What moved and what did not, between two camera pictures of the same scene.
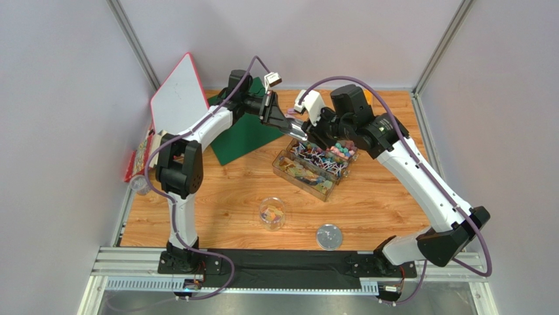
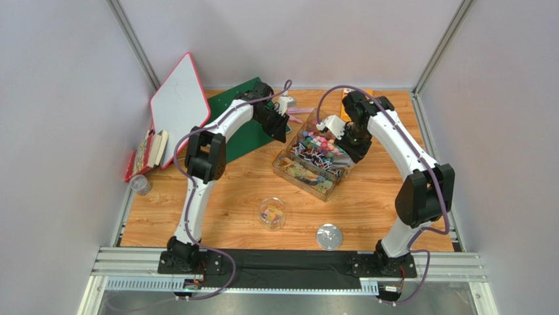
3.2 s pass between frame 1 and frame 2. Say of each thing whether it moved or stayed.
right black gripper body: moved
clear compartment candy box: stayed
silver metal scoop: moved
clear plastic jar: stayed
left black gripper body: stayed
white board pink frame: stayed
